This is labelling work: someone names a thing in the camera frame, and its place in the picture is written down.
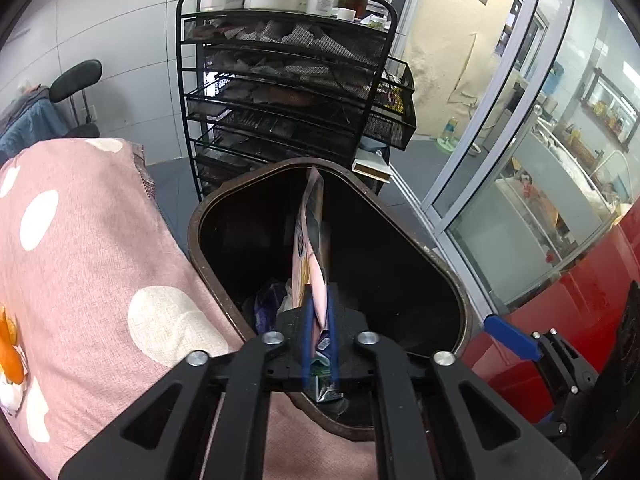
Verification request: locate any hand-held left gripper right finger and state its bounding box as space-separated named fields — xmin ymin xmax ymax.
xmin=329 ymin=304 xmax=583 ymax=480

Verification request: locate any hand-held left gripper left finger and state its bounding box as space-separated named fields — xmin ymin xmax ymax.
xmin=57 ymin=304 xmax=315 ymax=480

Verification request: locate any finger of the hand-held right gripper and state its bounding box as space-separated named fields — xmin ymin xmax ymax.
xmin=484 ymin=314 xmax=599 ymax=402

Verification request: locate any purple wrapper pack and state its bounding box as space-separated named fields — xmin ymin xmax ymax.
xmin=254 ymin=282 xmax=288 ymax=333

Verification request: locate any clear plastic bag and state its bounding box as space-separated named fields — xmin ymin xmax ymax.
xmin=276 ymin=277 xmax=301 ymax=311

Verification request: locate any dark brown trash bin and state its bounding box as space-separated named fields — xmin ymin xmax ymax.
xmin=187 ymin=157 xmax=473 ymax=443

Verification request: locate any pink snack packet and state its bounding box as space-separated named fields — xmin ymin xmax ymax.
xmin=291 ymin=167 xmax=346 ymax=405

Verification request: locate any white flat box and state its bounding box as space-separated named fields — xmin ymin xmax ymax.
xmin=354 ymin=152 xmax=393 ymax=182

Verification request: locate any glass sliding door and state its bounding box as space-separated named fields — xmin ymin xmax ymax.
xmin=420 ymin=0 xmax=640 ymax=311

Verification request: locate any pink polka dot blanket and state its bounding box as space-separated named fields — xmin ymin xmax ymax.
xmin=0 ymin=137 xmax=381 ymax=480

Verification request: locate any grey covered massage bed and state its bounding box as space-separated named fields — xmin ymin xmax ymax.
xmin=0 ymin=85 xmax=101 ymax=166

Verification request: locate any black round stool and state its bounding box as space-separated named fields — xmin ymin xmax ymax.
xmin=50 ymin=59 xmax=103 ymax=138

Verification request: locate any black wire rack cart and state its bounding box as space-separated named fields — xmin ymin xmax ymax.
xmin=176 ymin=0 xmax=417 ymax=202

